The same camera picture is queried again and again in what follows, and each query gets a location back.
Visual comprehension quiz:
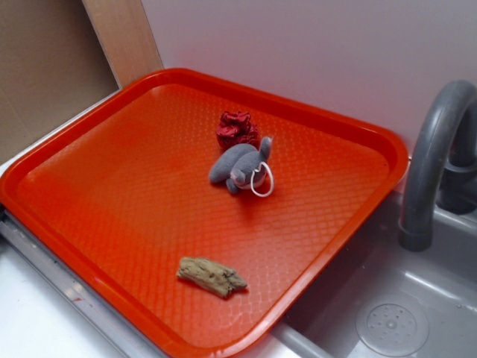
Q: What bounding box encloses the grey plush toy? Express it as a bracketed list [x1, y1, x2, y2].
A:
[208, 136, 274, 198]

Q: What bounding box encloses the brown wood chip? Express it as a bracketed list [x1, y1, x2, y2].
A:
[177, 257, 247, 298]

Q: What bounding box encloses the grey toy faucet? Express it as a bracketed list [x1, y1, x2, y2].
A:
[399, 80, 476, 251]

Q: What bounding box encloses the red crumpled paper ball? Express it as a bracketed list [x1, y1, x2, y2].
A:
[215, 111, 259, 149]

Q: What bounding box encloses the orange plastic tray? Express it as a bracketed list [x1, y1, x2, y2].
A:
[1, 69, 408, 357]

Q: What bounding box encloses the brown cardboard panel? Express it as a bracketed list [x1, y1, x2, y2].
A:
[1, 1, 118, 163]

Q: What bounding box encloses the grey toy sink basin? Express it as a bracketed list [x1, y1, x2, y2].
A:
[273, 194, 476, 357]

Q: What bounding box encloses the light wooden board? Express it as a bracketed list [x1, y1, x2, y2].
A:
[83, 0, 163, 88]

